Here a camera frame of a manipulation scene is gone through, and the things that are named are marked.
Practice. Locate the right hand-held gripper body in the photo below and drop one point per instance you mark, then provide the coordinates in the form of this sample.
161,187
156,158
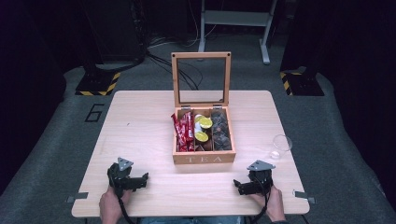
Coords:
261,179

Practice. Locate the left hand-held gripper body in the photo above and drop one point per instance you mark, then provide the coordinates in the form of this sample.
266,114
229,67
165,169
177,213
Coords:
120,179

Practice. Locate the person's left hand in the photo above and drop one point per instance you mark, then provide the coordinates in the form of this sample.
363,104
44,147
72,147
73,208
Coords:
109,206

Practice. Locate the clear plastic cup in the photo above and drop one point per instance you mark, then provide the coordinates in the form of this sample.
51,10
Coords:
280,146

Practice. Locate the red sachet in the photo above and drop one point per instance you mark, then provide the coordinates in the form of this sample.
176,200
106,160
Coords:
191,129
186,130
178,132

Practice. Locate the pile of dark tea bags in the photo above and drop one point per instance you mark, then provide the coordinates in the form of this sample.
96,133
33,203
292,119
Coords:
221,130

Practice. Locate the wooden tea box with lid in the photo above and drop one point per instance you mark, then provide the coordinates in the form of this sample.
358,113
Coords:
202,130

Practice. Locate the black stand with striped base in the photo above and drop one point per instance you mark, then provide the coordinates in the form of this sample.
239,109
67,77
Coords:
98,84
300,84

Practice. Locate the white metal stand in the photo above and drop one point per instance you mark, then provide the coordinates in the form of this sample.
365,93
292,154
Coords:
236,18

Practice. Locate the grey metal table bracket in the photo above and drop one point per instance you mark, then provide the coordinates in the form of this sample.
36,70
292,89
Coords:
77,197
303,196

